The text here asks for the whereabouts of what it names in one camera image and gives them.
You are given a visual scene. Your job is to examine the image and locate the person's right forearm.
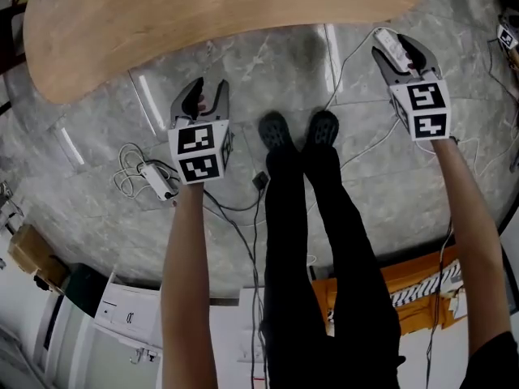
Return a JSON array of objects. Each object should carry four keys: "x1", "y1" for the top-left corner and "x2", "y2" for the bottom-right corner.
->
[{"x1": 429, "y1": 135, "x2": 512, "y2": 356}]

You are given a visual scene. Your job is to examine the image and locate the black cable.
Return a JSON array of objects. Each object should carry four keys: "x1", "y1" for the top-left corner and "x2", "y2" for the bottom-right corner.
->
[{"x1": 202, "y1": 184, "x2": 271, "y2": 389}]

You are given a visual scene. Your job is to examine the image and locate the person's left forearm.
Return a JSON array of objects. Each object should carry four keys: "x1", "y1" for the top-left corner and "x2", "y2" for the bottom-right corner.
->
[{"x1": 161, "y1": 180, "x2": 220, "y2": 389}]

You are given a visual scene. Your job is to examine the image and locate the orange sofa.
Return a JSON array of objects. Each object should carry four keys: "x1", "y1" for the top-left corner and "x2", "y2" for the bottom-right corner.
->
[{"x1": 311, "y1": 246, "x2": 467, "y2": 336}]

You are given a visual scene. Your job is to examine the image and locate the striped throw blanket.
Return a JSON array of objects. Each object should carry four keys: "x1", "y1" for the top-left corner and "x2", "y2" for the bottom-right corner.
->
[{"x1": 388, "y1": 259, "x2": 463, "y2": 308}]

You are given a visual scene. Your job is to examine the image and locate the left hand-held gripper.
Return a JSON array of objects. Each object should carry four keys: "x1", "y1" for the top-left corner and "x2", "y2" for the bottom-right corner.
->
[{"x1": 167, "y1": 77, "x2": 234, "y2": 186}]

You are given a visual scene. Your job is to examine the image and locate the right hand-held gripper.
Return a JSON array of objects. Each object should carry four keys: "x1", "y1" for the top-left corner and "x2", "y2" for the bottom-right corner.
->
[{"x1": 371, "y1": 33, "x2": 452, "y2": 142}]

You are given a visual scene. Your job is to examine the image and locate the wooden coffee table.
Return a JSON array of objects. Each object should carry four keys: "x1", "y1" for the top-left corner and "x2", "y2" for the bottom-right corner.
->
[{"x1": 22, "y1": 0, "x2": 430, "y2": 105}]

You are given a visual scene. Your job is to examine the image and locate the coiled white cable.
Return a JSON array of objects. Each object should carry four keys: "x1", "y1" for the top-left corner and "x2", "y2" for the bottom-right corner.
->
[{"x1": 113, "y1": 143, "x2": 182, "y2": 200}]

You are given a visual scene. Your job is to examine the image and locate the white power strip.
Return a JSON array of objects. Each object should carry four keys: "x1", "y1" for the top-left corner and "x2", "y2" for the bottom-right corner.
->
[
  {"x1": 139, "y1": 163, "x2": 176, "y2": 202},
  {"x1": 372, "y1": 28, "x2": 410, "y2": 72}
]

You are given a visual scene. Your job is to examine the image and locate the dark green bin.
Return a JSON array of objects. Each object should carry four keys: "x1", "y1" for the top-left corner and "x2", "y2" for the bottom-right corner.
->
[{"x1": 64, "y1": 263, "x2": 113, "y2": 319}]

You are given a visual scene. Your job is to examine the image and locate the person's black clothes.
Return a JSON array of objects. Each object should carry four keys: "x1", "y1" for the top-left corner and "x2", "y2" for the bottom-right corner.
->
[{"x1": 259, "y1": 142, "x2": 519, "y2": 389}]

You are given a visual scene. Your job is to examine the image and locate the person's black shoe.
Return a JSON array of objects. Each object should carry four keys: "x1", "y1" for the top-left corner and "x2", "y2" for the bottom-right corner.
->
[
  {"x1": 304, "y1": 109, "x2": 340, "y2": 148},
  {"x1": 258, "y1": 111, "x2": 294, "y2": 152}
]

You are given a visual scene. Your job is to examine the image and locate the unused black gripper device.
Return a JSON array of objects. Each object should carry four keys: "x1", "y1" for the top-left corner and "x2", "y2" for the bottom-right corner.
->
[{"x1": 496, "y1": 8, "x2": 519, "y2": 50}]

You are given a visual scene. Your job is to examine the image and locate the large cardboard box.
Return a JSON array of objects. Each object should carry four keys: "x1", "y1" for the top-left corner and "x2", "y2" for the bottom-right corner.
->
[{"x1": 7, "y1": 224, "x2": 68, "y2": 287}]

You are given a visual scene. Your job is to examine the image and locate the person's left black shoe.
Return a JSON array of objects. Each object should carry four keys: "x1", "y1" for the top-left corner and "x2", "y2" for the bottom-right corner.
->
[{"x1": 258, "y1": 111, "x2": 294, "y2": 152}]

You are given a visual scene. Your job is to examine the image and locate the white kitchen cabinet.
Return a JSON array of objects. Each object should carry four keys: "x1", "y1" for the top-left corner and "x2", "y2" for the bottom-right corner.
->
[{"x1": 93, "y1": 272, "x2": 163, "y2": 348}]

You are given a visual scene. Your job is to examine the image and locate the person's right black shoe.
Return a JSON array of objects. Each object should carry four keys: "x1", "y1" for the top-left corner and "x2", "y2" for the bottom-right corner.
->
[{"x1": 304, "y1": 109, "x2": 340, "y2": 148}]

